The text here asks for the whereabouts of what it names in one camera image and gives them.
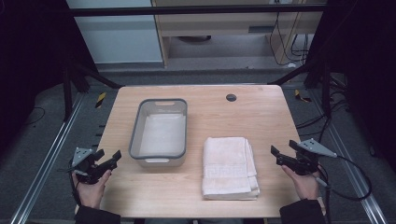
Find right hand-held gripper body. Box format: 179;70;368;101
291;138;338;176

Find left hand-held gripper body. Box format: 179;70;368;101
70;147;105;185

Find person's right hand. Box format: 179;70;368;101
281;164;321;201

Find person's left hand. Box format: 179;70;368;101
71;169;112;210

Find yellow black tape marker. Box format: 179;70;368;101
293;89;313;104
94;91;107;109

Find folded white towel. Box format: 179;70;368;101
201;136;262;202

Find grey plastic basin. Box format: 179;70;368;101
128;98;189;169

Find black metal stand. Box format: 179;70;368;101
268;59;332;118
61;60;125;123

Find black curtain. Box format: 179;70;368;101
306;0;396;175
0;0;97;157

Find white cabinet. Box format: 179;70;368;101
65;0;164;65

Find light wooden desk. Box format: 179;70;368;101
150;0;328;68

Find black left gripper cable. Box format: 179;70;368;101
57;167;82;207

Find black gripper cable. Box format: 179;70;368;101
316;154;374;224
57;167;82;207

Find aluminium floor rail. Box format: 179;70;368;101
8;92;86;224
309;89;389;224

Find black floor cables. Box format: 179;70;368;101
294;74;353;139

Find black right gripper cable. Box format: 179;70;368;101
316;154;374;224

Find thin black floor cable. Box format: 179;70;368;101
23;106;47;128

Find hanging black desk cables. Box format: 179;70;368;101
268;11;311;68

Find black metal frame bar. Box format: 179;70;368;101
66;4;329;18

